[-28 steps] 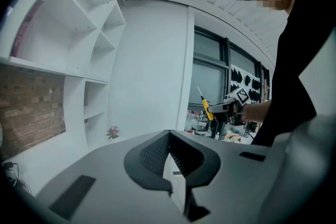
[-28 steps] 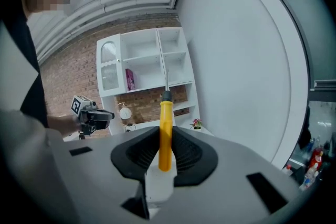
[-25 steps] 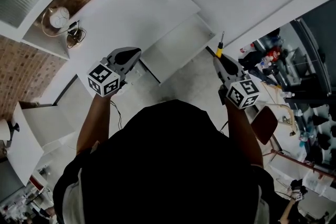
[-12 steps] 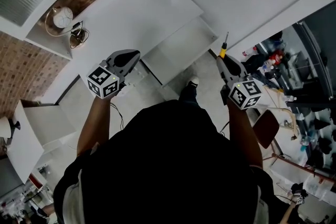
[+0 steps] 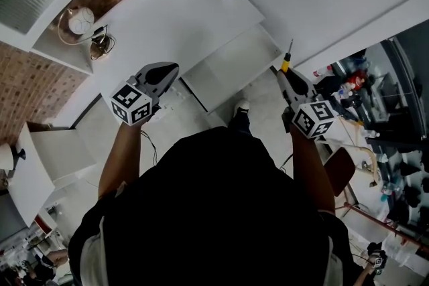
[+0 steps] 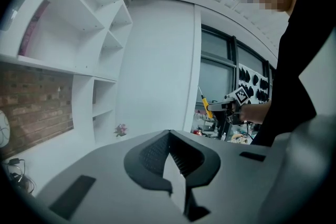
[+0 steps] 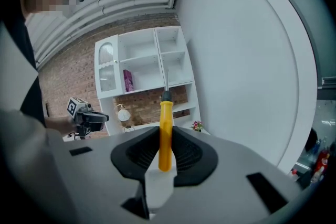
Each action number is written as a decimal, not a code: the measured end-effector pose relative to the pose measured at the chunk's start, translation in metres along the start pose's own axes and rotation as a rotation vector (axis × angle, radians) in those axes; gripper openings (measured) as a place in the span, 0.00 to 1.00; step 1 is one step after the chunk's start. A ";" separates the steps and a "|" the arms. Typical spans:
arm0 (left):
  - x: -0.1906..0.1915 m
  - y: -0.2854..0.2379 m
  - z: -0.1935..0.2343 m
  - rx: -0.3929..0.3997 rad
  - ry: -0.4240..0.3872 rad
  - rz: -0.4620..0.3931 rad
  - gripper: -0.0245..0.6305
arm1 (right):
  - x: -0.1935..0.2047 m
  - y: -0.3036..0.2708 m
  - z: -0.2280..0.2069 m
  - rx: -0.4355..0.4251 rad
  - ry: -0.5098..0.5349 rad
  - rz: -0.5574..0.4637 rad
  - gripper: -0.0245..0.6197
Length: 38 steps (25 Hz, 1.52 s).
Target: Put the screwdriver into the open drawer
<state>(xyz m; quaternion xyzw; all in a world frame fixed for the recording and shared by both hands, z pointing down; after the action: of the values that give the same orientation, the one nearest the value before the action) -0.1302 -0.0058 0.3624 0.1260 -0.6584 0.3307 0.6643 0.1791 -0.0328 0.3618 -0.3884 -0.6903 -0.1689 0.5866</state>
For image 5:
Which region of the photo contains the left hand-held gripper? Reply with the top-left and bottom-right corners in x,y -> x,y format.
109,61 -> 180,127

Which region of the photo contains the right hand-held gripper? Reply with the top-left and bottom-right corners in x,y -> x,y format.
276,68 -> 338,139

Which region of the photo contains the yellow handled screwdriver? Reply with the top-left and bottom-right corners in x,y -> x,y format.
280,38 -> 295,74

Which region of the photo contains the white box tray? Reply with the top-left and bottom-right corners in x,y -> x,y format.
180,23 -> 284,115

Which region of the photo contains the person's left forearm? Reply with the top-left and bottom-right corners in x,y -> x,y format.
97,117 -> 149,200

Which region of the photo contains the person's right forearm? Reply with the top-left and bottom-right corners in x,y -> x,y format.
288,125 -> 336,216

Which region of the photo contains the white desk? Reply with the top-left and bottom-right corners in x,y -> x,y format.
53,0 -> 267,130

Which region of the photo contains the person's right shoe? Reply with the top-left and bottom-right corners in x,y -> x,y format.
233,98 -> 251,115

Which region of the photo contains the group of drink bottles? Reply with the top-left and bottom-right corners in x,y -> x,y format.
313,56 -> 383,141

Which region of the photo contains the person's right leg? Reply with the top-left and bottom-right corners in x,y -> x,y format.
227,109 -> 253,137

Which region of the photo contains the brown wooden chair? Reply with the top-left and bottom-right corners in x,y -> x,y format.
323,146 -> 357,198

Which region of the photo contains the dark framed glass window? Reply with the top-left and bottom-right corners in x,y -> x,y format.
378,19 -> 429,142

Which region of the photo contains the person's black shirt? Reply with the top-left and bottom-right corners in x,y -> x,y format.
68,125 -> 357,286

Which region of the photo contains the red metal pipe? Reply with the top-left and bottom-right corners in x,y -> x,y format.
334,202 -> 429,255

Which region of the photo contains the white bedside cabinet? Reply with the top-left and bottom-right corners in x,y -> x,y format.
6,122 -> 99,229

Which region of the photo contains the white shade table lamp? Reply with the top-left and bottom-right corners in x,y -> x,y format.
0,143 -> 27,180

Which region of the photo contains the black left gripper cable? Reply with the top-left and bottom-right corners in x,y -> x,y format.
139,129 -> 159,167

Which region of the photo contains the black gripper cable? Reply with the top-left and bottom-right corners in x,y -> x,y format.
139,129 -> 159,167
279,152 -> 295,175

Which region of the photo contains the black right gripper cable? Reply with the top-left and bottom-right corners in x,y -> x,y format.
279,152 -> 295,175

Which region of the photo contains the gold ring globe lamp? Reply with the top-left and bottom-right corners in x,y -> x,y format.
56,5 -> 117,62

